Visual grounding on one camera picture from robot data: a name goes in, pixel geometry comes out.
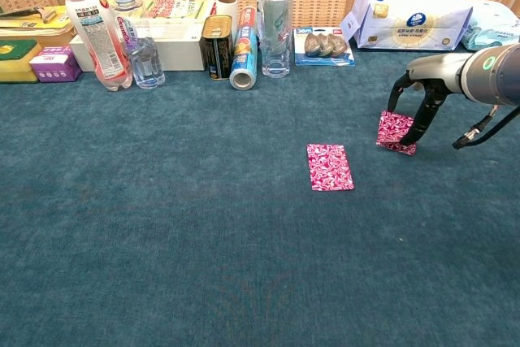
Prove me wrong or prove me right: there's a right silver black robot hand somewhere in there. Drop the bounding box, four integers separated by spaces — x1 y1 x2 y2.
387 53 472 145

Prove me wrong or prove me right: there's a pink patterned card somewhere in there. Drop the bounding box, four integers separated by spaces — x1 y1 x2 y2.
305 142 355 192

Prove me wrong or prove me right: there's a white tissue pack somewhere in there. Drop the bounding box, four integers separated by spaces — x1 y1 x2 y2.
340 0 475 52

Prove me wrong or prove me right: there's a light blue wet wipes pack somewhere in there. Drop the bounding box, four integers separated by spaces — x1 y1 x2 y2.
460 0 520 54

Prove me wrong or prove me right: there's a blue hook blister pack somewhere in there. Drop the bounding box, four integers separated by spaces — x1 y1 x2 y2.
293 26 356 67

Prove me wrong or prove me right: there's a tall clear bottle white cap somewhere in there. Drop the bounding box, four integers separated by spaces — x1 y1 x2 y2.
258 0 293 79

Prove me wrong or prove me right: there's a blue plastic wrap roll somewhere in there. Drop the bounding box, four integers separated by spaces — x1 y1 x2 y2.
228 5 259 91

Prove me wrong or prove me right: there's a black gold tin can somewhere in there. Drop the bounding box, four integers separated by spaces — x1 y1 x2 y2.
198 14 235 80

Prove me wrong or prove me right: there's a white paper roll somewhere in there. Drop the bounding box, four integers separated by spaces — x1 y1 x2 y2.
214 0 240 35

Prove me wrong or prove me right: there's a long white cardboard box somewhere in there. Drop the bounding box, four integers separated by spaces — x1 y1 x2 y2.
68 17 206 73

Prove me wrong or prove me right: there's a yellow green sponge multipack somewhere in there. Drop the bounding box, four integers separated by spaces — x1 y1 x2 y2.
106 0 219 24

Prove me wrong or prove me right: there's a teal felt table cover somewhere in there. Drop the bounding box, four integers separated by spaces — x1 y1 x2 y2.
0 44 520 347

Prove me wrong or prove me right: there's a small clear water bottle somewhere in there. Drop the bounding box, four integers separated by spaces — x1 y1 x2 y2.
110 0 167 90

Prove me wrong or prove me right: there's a pink drink bottle black cap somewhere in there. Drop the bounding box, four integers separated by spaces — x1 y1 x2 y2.
61 0 134 93

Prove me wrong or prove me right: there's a flat brown cardboard box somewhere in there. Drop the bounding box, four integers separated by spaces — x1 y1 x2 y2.
0 28 78 48

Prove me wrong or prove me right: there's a small purple box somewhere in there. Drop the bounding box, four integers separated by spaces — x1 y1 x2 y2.
28 46 84 84

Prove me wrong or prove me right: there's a yellow razor blister pack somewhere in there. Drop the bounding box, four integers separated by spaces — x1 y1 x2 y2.
0 5 76 37

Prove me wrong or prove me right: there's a green yellow scouring sponge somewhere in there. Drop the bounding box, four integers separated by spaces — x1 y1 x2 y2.
0 39 43 84

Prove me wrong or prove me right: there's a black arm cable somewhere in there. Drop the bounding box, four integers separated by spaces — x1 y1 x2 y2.
452 105 520 151

